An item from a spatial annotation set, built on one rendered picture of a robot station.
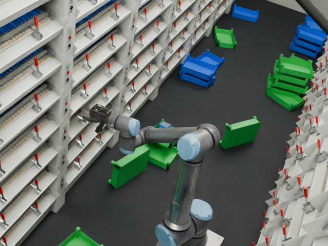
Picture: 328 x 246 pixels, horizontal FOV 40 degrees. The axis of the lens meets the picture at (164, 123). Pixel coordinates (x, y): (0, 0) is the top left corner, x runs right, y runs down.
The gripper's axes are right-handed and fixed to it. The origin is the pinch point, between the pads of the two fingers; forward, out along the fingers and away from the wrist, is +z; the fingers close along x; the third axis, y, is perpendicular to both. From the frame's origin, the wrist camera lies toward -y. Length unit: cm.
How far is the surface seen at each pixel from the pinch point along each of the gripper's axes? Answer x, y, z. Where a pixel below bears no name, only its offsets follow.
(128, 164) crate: -18, -45, -23
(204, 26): -234, -41, 3
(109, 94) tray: -32.9, -6.7, -0.7
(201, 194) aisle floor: -38, -69, -69
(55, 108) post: 27.4, 21.5, -4.3
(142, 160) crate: -32, -51, -26
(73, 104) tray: 9.8, 12.4, -2.9
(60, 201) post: 23, -53, 2
